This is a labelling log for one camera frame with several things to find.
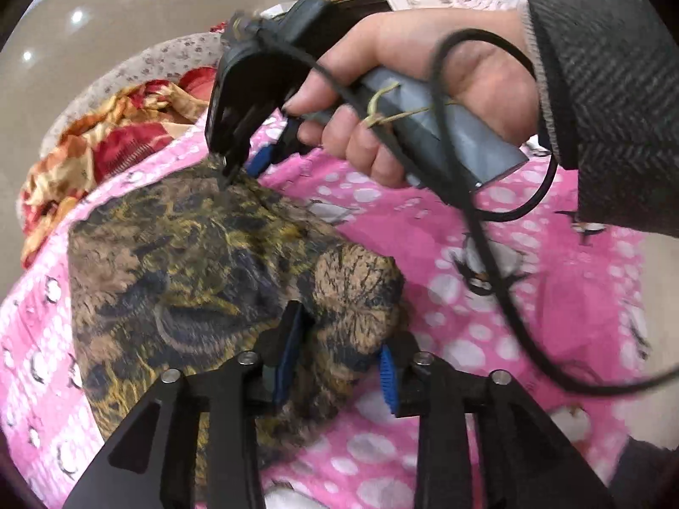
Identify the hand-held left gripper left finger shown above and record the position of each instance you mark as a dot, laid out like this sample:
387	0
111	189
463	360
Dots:
289	350

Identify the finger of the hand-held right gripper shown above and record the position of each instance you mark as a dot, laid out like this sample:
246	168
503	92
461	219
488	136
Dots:
233	148
262	161

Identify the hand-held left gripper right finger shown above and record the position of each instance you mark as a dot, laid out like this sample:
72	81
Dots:
387	382

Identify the brown floral batik shirt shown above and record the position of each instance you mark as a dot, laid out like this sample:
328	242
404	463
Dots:
185	275

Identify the person's right forearm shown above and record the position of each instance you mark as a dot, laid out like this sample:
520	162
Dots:
610	90

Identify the person's right hand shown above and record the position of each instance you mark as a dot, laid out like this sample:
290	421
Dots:
477	69

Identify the grey floral pillow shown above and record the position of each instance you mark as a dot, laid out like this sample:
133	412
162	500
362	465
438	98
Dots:
175	53

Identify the dark carved wooden nightstand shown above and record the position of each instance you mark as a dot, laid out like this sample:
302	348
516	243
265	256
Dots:
366	4

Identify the red orange floral blanket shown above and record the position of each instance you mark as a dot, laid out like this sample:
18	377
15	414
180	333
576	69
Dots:
106	132

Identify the pink penguin bed sheet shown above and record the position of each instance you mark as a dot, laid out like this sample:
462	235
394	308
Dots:
424	233

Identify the recessed ceiling light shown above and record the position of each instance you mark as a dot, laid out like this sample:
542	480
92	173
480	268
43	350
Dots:
26	54
78	15

